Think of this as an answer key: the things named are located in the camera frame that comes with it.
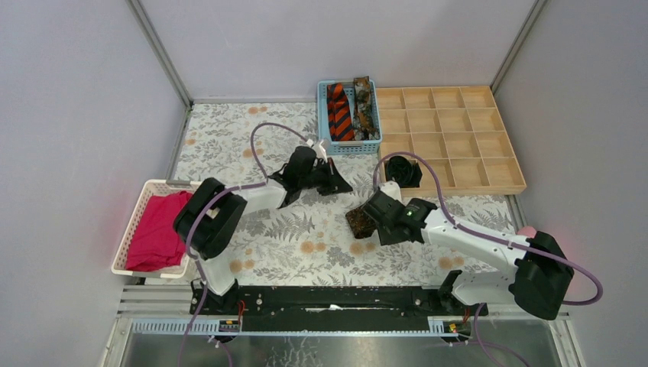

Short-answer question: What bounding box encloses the black gold patterned tie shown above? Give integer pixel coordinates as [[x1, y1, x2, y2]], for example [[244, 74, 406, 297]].
[[345, 205, 377, 239]]

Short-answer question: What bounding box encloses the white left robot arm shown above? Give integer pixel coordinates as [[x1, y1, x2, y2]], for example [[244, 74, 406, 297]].
[[173, 146, 352, 314]]

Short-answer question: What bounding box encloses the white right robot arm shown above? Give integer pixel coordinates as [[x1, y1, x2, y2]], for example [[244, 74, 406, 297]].
[[361, 190, 574, 320]]

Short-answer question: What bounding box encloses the blue plastic basket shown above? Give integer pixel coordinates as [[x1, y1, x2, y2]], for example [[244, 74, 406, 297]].
[[317, 76, 382, 155]]

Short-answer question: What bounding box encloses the dark green rolled tie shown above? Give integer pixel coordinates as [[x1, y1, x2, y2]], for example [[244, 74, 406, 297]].
[[384, 155, 423, 188]]

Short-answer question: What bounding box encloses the orange navy striped tie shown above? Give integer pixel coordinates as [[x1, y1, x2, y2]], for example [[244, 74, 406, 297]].
[[326, 83, 355, 141]]

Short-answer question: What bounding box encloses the brown camouflage tie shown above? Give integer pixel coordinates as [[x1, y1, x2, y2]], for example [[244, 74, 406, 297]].
[[352, 76, 380, 141]]

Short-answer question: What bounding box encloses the floral patterned tablecloth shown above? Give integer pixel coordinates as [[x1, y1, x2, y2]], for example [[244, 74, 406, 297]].
[[174, 102, 488, 286]]

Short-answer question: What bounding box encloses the wooden compartment tray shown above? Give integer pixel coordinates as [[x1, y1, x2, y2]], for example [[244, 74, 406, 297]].
[[377, 86, 527, 196]]

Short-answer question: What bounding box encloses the pink cloth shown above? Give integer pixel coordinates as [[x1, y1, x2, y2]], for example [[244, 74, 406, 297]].
[[517, 226, 537, 238]]

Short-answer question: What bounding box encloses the red cloth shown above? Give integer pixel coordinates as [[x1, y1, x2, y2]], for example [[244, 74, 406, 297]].
[[125, 191, 192, 272]]

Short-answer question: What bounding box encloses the white plastic basket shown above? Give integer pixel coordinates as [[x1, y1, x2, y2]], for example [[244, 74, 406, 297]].
[[111, 180, 200, 280]]

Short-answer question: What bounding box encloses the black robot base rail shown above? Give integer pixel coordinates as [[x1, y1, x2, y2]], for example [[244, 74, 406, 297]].
[[190, 285, 488, 333]]

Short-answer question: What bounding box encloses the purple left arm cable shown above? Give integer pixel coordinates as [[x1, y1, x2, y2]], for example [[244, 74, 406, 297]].
[[176, 122, 315, 367]]

